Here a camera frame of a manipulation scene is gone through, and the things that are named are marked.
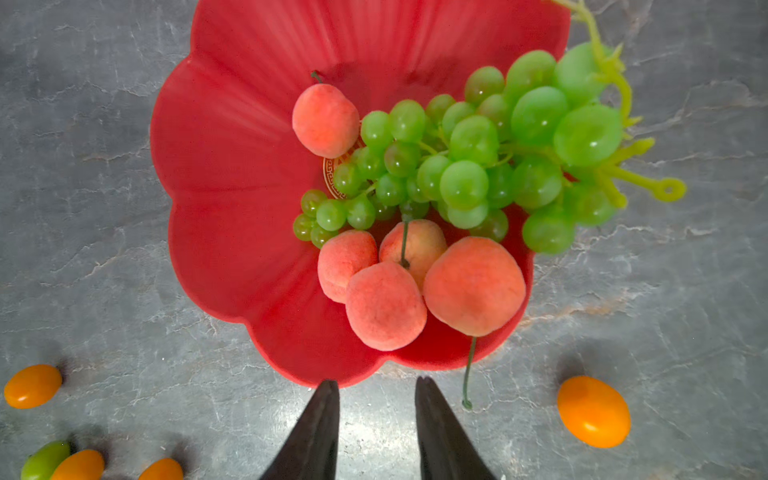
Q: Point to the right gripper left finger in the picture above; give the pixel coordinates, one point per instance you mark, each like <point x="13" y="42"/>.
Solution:
<point x="311" y="449"/>

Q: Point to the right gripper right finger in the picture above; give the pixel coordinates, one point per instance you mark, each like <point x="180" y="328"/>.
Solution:
<point x="445" y="449"/>

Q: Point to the small orange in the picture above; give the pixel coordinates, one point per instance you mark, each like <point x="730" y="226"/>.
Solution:
<point x="594" y="412"/>

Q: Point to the pink peach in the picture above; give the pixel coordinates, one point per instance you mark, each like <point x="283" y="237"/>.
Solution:
<point x="385" y="307"/>
<point x="423" y="244"/>
<point x="343" y="256"/>
<point x="475" y="286"/>
<point x="325" y="121"/>

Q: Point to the red flower-shaped fruit bowl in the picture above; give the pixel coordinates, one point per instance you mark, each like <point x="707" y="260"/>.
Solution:
<point x="224" y="149"/>

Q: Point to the green fake grape bunch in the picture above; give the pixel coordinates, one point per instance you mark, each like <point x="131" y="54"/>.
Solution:
<point x="550" y="136"/>

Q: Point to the orange cluster right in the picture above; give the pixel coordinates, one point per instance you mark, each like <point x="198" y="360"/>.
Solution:
<point x="164" y="469"/>

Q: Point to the orange cluster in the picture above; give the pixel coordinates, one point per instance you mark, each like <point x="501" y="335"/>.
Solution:
<point x="164" y="469"/>
<point x="83" y="465"/>

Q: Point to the orange cluster top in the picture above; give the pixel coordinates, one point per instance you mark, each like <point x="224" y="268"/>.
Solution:
<point x="83" y="465"/>

